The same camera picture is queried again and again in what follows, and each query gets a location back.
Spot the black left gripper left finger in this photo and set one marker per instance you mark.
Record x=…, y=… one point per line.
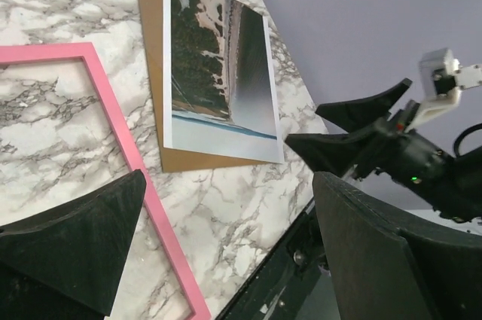
x=68, y=260

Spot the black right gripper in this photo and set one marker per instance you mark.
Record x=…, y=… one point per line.
x=391, y=147

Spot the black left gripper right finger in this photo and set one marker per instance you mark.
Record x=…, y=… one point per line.
x=387, y=263

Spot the landscape photo print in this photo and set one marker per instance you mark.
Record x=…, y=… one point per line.
x=219, y=91

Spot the pink picture frame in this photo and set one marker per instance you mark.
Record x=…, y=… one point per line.
x=86, y=51

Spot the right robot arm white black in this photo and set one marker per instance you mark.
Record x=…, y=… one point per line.
x=457, y=195

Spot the black mounting base plate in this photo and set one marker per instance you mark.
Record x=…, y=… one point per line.
x=292, y=281

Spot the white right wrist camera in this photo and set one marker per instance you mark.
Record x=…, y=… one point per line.
x=443, y=80

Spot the brown frame backing board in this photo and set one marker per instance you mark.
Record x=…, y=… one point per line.
x=172, y=160

